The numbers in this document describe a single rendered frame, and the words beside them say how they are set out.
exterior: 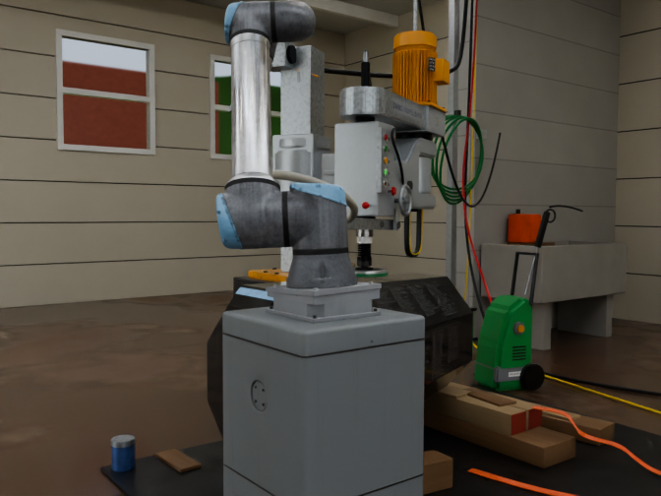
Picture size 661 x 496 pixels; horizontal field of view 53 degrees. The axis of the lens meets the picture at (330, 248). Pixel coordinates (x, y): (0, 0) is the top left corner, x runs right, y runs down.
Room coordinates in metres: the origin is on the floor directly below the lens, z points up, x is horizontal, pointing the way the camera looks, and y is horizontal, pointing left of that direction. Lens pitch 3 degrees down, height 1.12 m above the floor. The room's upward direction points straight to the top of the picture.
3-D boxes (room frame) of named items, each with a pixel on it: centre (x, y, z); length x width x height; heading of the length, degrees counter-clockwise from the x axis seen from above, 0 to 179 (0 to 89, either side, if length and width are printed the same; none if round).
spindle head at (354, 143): (3.12, -0.19, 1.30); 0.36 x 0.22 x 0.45; 153
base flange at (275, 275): (3.84, 0.16, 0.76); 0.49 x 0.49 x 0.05; 36
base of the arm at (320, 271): (1.77, 0.02, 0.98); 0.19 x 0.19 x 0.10
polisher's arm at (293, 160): (3.78, -0.03, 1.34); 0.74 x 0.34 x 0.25; 71
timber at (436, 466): (2.59, -0.34, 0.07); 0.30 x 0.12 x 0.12; 121
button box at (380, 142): (2.93, -0.23, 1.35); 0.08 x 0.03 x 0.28; 153
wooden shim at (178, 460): (2.88, 0.68, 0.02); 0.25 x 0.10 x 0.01; 40
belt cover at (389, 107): (3.36, -0.31, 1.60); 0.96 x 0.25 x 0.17; 153
